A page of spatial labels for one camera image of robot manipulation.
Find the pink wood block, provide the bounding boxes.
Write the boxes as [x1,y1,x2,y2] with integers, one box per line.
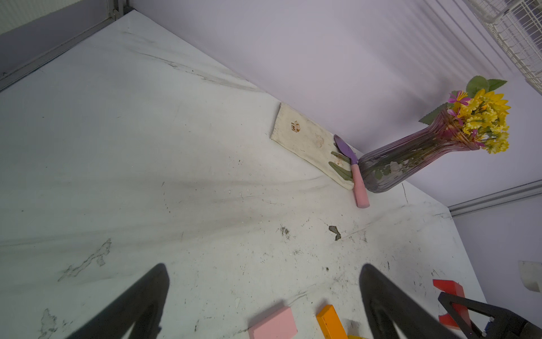
[248,307,298,339]

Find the white wire wall basket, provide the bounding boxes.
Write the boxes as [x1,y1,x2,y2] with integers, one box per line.
[466,0,541,93]

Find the purple pink toy knife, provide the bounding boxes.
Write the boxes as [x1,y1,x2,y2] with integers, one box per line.
[334,135,370,208]

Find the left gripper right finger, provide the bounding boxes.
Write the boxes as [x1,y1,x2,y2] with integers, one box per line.
[359,264,457,338]

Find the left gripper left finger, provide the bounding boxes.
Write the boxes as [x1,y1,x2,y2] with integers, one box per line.
[69,264,170,338]

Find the purple glass vase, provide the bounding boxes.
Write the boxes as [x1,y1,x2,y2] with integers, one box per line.
[359,111,481,194]

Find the dried leaf scrap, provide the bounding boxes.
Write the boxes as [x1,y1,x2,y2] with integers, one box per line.
[328,225,342,241]

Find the red arch wood block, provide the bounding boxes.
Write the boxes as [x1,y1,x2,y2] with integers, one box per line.
[433,279,471,330]

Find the orange wood block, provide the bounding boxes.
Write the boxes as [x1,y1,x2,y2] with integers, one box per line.
[316,305,348,339]

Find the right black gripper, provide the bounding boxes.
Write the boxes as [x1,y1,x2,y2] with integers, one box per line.
[438,292,541,338]

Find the yellow artificial flowers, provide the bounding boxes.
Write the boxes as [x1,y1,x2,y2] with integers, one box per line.
[420,76,510,154]

